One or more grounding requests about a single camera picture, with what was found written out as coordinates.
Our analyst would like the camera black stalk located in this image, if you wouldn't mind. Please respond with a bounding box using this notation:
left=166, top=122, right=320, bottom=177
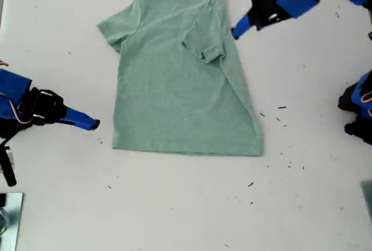
left=0, top=139, right=17, bottom=188

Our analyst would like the red white servo wire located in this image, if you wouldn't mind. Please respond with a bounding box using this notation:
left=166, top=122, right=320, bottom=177
left=0, top=91, right=31, bottom=124

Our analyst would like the green t-shirt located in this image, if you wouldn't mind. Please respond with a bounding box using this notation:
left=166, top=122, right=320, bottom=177
left=96, top=0, right=264, bottom=157

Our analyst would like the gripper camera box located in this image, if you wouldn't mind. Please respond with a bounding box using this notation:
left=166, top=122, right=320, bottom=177
left=5, top=146, right=16, bottom=173

